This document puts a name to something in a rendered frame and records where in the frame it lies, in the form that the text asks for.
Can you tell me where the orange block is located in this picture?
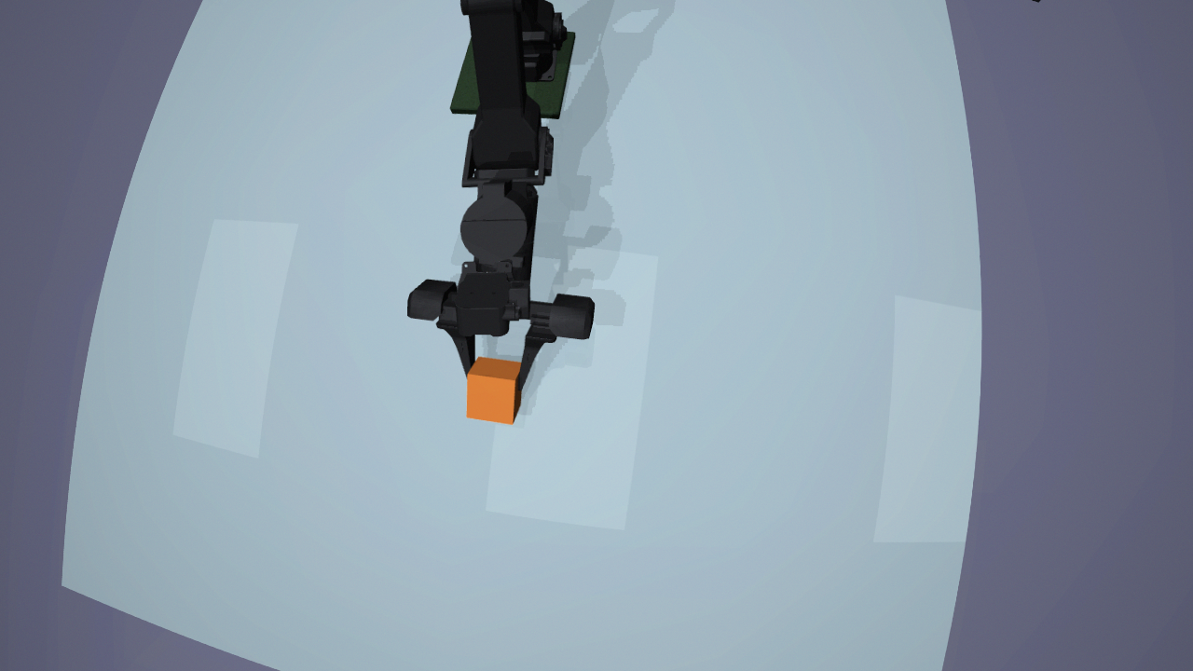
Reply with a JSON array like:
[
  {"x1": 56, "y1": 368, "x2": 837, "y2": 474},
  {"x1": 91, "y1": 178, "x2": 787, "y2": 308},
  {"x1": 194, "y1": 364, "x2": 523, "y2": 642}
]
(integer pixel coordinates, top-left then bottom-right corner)
[{"x1": 466, "y1": 356, "x2": 523, "y2": 425}]

